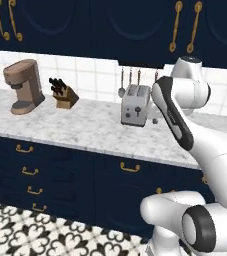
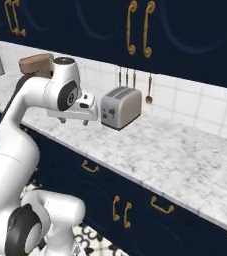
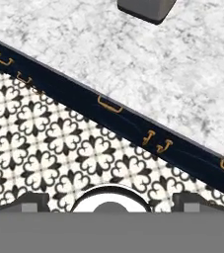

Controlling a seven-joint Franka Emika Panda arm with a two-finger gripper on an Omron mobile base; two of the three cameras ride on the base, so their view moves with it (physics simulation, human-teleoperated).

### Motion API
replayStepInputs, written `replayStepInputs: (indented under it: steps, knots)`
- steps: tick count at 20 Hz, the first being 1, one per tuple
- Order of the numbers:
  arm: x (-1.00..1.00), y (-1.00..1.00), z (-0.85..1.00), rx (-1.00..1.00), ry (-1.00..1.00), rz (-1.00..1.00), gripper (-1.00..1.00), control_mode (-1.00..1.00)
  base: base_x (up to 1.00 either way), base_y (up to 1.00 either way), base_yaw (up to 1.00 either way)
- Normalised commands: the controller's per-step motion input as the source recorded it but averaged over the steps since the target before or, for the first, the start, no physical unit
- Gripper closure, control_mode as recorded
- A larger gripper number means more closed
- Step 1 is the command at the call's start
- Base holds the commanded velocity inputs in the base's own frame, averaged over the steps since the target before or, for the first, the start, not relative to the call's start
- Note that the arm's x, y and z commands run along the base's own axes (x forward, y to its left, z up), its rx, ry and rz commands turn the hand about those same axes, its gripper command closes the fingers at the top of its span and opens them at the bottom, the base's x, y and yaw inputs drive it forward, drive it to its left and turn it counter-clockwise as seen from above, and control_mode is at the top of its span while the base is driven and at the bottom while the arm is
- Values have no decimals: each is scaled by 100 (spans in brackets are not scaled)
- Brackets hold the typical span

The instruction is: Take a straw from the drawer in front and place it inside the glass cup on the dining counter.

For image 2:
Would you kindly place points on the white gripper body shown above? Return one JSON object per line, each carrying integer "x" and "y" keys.
{"x": 80, "y": 114}

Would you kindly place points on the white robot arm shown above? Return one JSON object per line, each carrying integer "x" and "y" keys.
{"x": 13, "y": 160}

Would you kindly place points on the dark blue drawer front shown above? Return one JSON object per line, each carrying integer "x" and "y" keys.
{"x": 68, "y": 163}
{"x": 185, "y": 216}

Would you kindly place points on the silver toaster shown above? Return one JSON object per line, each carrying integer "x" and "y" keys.
{"x": 121, "y": 108}

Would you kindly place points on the hanging metal utensil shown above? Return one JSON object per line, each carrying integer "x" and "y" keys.
{"x": 126, "y": 78}
{"x": 134, "y": 80}
{"x": 120, "y": 77}

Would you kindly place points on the brown wooden box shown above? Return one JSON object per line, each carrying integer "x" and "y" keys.
{"x": 38, "y": 65}

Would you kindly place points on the hanging copper spoon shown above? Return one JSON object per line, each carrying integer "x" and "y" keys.
{"x": 149, "y": 97}

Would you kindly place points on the dark blue base cupboard door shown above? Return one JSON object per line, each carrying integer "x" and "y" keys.
{"x": 151, "y": 236}
{"x": 98, "y": 213}

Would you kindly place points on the dark blue wall cupboard door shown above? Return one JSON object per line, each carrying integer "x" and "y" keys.
{"x": 191, "y": 40}
{"x": 101, "y": 36}
{"x": 51, "y": 30}

